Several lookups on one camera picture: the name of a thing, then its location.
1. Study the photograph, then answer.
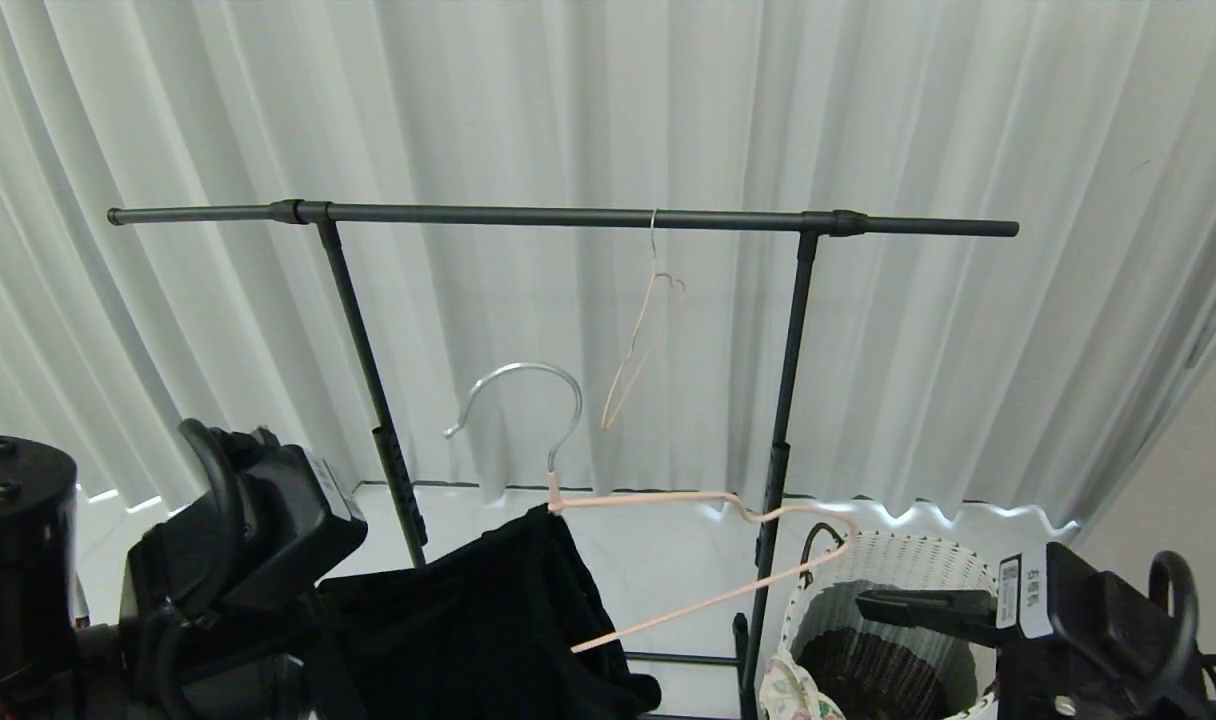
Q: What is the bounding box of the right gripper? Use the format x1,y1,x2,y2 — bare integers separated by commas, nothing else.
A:
993,543,1069,720

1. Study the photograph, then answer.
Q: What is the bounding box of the pink clothes hanger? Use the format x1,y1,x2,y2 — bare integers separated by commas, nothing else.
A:
442,361,862,654
600,209,688,432

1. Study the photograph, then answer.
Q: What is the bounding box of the black garment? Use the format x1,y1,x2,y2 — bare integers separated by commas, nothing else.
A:
316,504,663,720

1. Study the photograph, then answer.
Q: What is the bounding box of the white laundry basket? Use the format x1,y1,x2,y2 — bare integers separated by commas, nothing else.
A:
779,521,1005,720

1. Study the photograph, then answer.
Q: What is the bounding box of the black clothes rack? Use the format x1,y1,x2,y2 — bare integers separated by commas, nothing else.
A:
106,198,1021,720

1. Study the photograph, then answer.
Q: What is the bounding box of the cream printed garment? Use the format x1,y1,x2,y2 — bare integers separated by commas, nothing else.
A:
757,649,848,720

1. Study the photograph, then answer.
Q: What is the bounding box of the white curtain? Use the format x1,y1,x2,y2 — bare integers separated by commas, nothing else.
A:
0,0,1216,533

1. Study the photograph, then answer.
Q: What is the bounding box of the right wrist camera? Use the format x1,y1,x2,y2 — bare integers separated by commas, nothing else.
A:
1053,548,1211,720

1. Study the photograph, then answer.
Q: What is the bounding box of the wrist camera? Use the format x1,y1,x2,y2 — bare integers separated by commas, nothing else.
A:
118,428,370,646
1053,548,1211,720

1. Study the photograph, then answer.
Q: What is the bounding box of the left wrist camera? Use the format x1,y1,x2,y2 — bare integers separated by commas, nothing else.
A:
118,428,370,646

